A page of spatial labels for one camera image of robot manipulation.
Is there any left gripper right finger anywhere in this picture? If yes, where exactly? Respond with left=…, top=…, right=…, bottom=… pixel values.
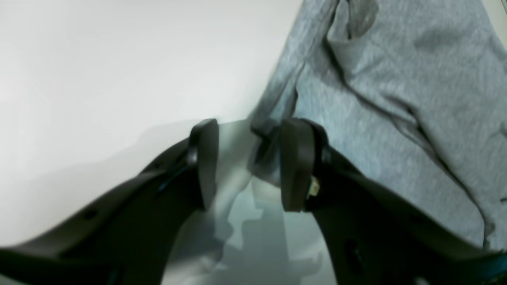
left=280, top=118, right=507, bottom=285

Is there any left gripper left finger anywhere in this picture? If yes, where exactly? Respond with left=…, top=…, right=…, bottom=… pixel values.
left=0, top=119, right=219, bottom=285

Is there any grey T-shirt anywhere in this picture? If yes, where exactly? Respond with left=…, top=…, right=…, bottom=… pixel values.
left=250, top=0, right=507, bottom=251

